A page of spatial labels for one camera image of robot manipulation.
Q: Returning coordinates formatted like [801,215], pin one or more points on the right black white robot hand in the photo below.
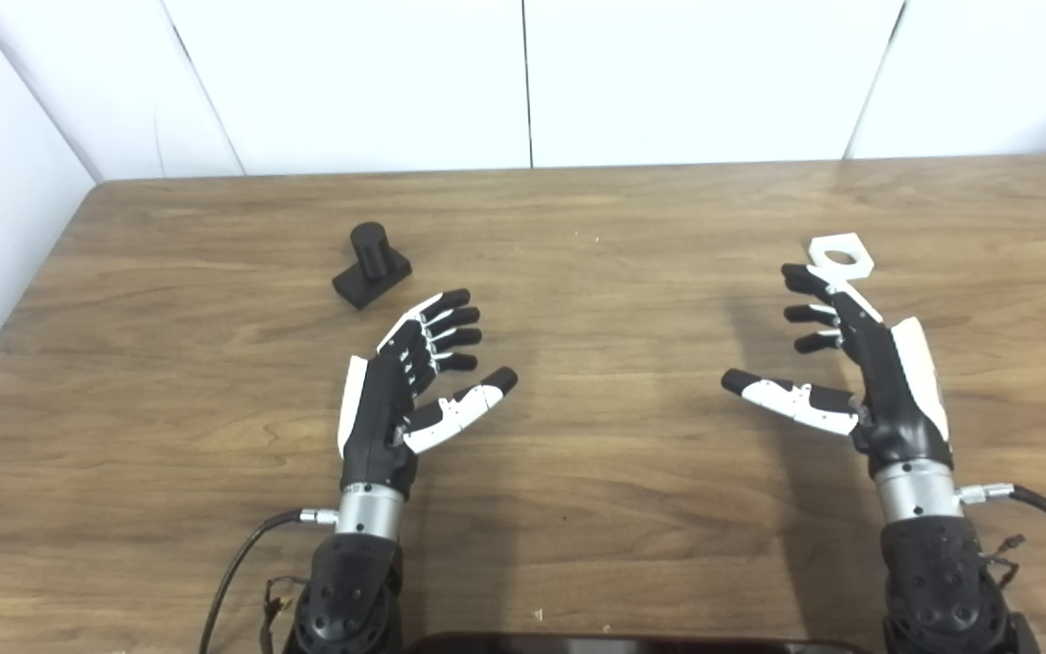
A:
[895,400]

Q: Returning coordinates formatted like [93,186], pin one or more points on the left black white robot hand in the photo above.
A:
[379,418]

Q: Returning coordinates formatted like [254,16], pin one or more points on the white square piece with hole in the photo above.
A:
[857,263]

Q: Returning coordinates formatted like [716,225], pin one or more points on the black peg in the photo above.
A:
[370,263]

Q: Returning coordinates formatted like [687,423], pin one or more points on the dark robot torso edge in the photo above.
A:
[632,646]

